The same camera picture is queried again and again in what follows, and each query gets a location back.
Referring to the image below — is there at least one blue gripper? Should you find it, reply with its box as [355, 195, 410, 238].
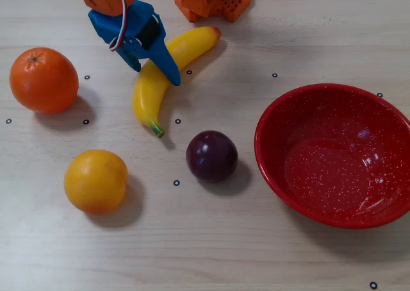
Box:
[88, 0, 182, 87]

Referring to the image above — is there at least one yellow banana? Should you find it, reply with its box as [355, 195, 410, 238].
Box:
[132, 26, 222, 138]

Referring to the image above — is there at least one orange robot base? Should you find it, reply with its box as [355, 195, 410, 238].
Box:
[174, 0, 252, 23]

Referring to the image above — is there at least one red speckled bowl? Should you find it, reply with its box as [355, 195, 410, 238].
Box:
[254, 83, 410, 230]

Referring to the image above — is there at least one orange fruit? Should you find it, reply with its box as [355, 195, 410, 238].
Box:
[9, 47, 79, 115]

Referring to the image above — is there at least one dark purple plum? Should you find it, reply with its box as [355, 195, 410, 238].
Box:
[185, 130, 239, 183]

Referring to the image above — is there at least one yellow round fruit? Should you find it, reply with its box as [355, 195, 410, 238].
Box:
[63, 149, 129, 215]

